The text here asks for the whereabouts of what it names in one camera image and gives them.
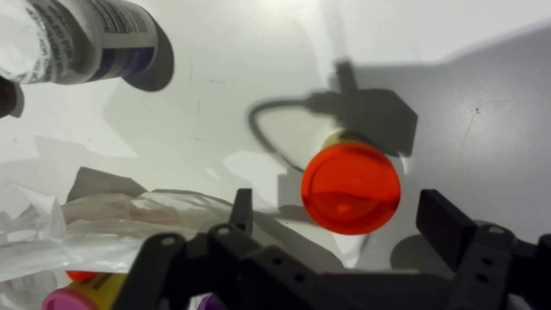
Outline small orange lid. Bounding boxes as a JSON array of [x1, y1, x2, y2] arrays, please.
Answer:
[[65, 270, 98, 282]]

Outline white pill bottle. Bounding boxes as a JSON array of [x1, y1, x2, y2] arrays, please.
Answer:
[[0, 0, 160, 84]]

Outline purple play-doh tub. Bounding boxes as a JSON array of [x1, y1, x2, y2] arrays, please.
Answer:
[[191, 292, 227, 310]]

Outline orange lid play-doh tub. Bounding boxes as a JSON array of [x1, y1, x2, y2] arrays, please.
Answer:
[[300, 128, 401, 235]]

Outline pink lid play-doh tub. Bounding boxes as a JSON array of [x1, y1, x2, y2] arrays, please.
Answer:
[[41, 273, 126, 310]]

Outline white plastic bag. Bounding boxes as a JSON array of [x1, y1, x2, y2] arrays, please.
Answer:
[[0, 168, 231, 310]]

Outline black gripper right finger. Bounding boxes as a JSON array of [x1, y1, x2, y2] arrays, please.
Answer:
[[417, 189, 477, 270]]

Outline brown plush toy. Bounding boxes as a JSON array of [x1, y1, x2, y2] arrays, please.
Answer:
[[0, 77, 21, 118]]

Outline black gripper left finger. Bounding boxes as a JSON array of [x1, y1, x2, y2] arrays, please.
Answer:
[[229, 187, 253, 233]]

